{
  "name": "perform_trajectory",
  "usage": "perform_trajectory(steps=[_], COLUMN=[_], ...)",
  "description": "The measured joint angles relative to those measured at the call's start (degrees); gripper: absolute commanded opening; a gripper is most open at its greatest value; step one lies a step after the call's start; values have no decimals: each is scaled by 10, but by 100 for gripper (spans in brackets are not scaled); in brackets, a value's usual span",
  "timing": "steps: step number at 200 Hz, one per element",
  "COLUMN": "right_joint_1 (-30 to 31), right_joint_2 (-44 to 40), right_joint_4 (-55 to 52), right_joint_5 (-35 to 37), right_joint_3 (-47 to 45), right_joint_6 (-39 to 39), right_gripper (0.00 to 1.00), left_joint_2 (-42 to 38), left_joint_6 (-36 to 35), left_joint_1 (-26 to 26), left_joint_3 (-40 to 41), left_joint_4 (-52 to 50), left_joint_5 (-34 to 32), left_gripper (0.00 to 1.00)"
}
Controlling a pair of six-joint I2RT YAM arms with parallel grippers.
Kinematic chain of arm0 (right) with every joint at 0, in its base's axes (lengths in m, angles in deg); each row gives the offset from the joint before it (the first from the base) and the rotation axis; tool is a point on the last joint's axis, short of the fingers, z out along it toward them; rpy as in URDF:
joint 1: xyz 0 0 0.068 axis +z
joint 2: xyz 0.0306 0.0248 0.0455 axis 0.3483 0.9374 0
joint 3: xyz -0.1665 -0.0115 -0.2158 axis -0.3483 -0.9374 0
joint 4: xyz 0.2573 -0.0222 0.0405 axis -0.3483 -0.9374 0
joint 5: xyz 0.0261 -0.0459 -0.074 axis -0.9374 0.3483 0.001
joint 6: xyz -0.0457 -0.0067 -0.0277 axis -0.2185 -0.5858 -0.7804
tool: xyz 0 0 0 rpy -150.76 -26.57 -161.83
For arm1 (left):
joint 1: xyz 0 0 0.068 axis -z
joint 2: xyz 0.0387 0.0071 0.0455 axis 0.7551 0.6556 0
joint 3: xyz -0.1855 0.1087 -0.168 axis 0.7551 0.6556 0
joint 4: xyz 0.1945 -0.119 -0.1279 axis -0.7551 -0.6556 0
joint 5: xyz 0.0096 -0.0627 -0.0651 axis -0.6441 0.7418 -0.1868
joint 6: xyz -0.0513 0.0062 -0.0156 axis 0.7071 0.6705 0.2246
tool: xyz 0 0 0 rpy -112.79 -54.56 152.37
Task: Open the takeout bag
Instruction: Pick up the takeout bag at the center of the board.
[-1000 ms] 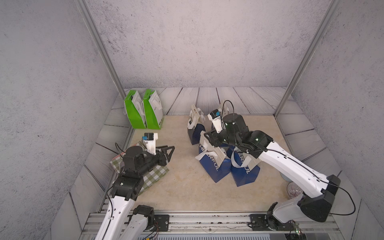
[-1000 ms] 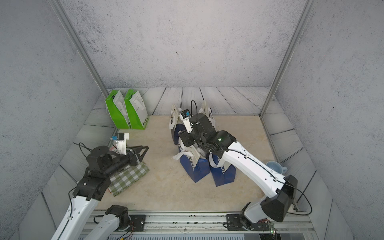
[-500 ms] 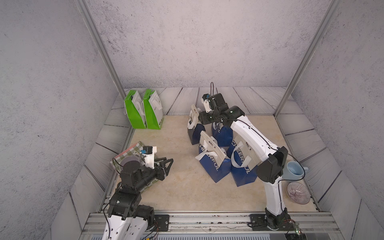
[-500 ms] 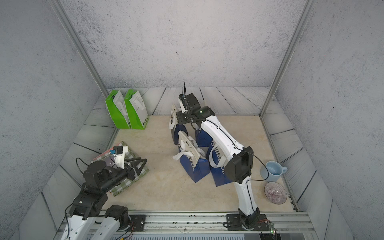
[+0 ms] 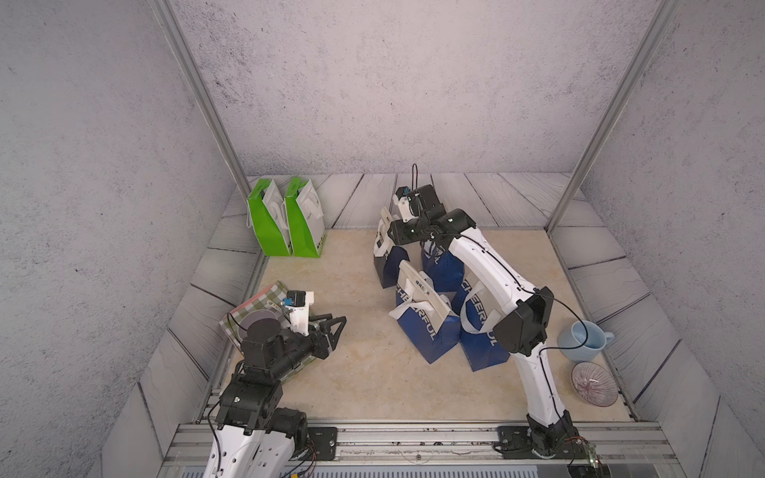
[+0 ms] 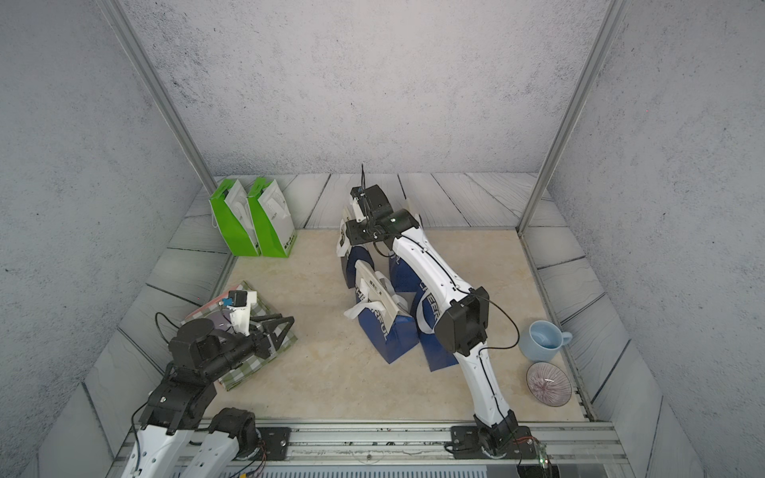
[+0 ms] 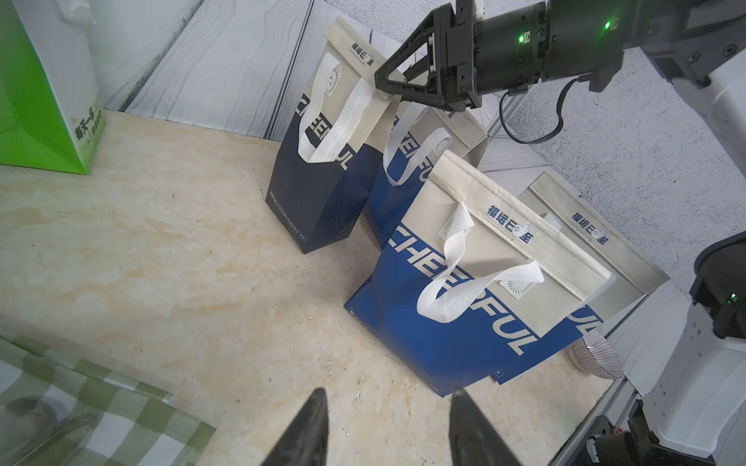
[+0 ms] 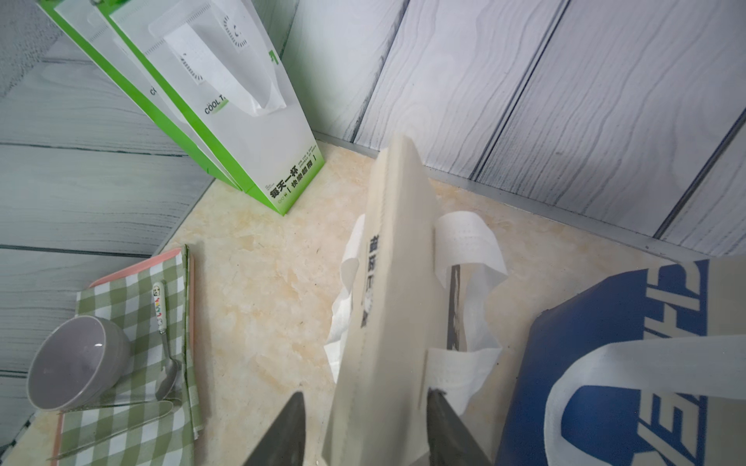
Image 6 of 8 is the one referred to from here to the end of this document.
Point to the light blue mug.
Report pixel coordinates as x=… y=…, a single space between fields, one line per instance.
x=542 y=341

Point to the blue bag standing rear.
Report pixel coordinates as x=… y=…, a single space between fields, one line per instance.
x=403 y=272

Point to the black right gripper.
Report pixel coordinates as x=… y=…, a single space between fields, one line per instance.
x=352 y=230

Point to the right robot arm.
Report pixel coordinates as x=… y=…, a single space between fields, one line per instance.
x=461 y=315

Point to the blue white takeout bag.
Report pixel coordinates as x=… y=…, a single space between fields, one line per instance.
x=382 y=314

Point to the blue white bag lying right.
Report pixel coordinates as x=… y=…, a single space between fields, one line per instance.
x=424 y=309

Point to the lilac ceramic bowl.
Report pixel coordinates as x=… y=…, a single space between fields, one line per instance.
x=221 y=320

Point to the clear glass saucer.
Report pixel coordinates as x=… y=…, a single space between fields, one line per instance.
x=549 y=384

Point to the green checkered cloth mat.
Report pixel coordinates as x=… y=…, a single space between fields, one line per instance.
x=239 y=363

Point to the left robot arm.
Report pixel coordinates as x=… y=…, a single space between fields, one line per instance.
x=234 y=445

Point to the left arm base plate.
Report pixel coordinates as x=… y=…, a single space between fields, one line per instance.
x=273 y=443

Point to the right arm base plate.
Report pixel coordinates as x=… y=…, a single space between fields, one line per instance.
x=474 y=442

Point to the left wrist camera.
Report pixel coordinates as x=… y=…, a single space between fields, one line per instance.
x=237 y=299

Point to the green white takeout bag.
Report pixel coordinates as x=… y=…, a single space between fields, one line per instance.
x=272 y=219
x=232 y=218

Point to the dark navy takeaway bag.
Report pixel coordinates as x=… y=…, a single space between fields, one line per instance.
x=350 y=255

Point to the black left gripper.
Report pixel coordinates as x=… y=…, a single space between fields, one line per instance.
x=261 y=341

